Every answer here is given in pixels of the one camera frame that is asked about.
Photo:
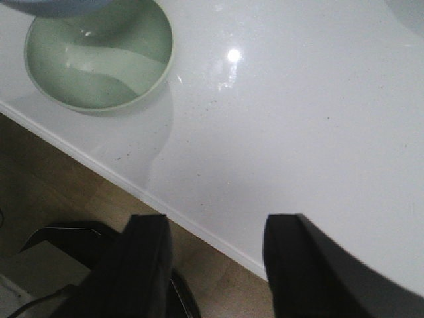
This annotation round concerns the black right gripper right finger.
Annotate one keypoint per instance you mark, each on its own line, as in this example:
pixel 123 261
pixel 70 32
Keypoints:
pixel 310 275

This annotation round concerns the blue bowl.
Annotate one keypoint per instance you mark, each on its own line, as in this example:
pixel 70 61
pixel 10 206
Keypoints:
pixel 56 8

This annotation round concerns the black base on floor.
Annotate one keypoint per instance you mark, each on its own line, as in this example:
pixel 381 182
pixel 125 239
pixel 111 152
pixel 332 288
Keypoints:
pixel 88 241

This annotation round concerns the green bowl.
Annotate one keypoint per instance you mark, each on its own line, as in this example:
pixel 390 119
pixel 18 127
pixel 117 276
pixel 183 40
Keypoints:
pixel 101 61

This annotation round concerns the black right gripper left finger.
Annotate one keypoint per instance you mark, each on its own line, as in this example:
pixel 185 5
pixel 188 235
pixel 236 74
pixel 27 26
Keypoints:
pixel 132 278

